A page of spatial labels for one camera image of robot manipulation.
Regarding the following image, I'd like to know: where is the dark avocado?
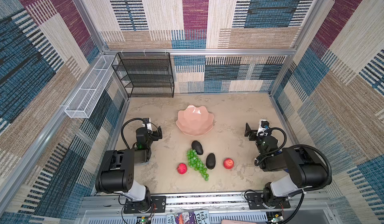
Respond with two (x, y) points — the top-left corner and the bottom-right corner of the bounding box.
(192, 141), (204, 155)
(206, 153), (216, 170)

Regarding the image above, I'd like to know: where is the book with purple cover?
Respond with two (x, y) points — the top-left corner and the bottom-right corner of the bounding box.
(166, 210), (211, 224)

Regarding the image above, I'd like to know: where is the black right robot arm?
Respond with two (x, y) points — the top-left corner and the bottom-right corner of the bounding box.
(244, 120), (332, 209)

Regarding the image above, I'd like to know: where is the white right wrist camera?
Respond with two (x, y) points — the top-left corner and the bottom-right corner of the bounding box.
(258, 119), (270, 134)

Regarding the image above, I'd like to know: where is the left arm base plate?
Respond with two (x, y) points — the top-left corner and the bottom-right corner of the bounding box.
(123, 196), (167, 214)

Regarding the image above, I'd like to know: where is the white mesh wall basket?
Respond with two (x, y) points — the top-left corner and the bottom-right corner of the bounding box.
(65, 55), (115, 119)

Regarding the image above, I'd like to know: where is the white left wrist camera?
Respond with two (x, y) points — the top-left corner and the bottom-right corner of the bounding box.
(144, 118), (153, 131)

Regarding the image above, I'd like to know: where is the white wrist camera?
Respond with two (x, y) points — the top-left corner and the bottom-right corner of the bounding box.
(258, 119), (270, 134)
(144, 118), (153, 131)

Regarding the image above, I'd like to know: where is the red apple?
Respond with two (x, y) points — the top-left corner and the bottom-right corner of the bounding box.
(223, 158), (235, 170)
(177, 163), (188, 175)

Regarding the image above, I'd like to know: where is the pink scalloped fruit bowl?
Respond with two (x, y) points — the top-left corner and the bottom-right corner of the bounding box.
(176, 105), (214, 137)

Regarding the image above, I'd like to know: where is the green fake grape bunch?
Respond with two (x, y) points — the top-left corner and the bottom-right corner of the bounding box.
(187, 149), (209, 181)

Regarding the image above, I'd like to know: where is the black wire shelf rack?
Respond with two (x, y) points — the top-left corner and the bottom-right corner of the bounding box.
(112, 52), (175, 98)

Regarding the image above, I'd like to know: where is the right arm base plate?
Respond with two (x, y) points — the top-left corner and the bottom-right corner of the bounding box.
(244, 192), (291, 210)

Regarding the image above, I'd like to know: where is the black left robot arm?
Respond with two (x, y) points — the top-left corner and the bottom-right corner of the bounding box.
(95, 118), (163, 214)

